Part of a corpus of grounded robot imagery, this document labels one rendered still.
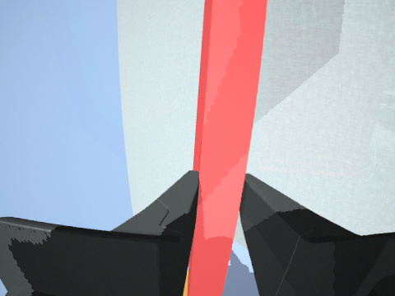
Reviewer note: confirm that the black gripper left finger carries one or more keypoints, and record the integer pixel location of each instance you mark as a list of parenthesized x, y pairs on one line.
[(145, 256)]

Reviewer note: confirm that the red box lid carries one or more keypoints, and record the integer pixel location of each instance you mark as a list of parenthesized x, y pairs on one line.
[(227, 94)]

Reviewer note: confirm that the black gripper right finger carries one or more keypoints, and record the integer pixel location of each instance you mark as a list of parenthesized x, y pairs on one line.
[(295, 252)]

